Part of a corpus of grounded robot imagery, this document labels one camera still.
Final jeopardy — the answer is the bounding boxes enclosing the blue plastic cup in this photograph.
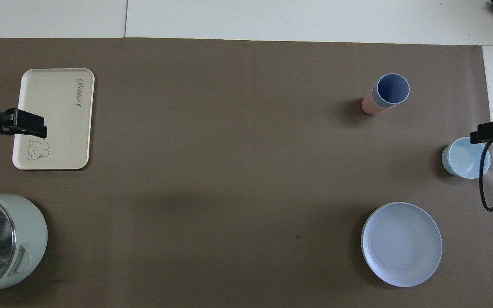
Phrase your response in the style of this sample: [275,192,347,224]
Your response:
[373,73,410,107]

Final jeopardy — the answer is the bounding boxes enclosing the pink plastic cup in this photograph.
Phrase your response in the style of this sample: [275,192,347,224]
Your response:
[362,86,397,115]

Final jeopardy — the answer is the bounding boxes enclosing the cream rabbit print tray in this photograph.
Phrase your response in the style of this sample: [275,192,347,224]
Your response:
[12,68,95,170]

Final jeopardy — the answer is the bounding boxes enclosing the light blue bowl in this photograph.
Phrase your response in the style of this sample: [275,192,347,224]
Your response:
[442,137,491,179]

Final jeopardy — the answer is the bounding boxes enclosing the pale green cooking pot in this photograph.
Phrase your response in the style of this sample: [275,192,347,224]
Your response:
[0,194,48,299]

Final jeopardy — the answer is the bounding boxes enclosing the pale blue plate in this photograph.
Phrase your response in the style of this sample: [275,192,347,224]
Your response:
[361,202,443,287]

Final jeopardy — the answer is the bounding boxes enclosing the brown table mat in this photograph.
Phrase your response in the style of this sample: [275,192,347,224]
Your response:
[0,38,493,308]

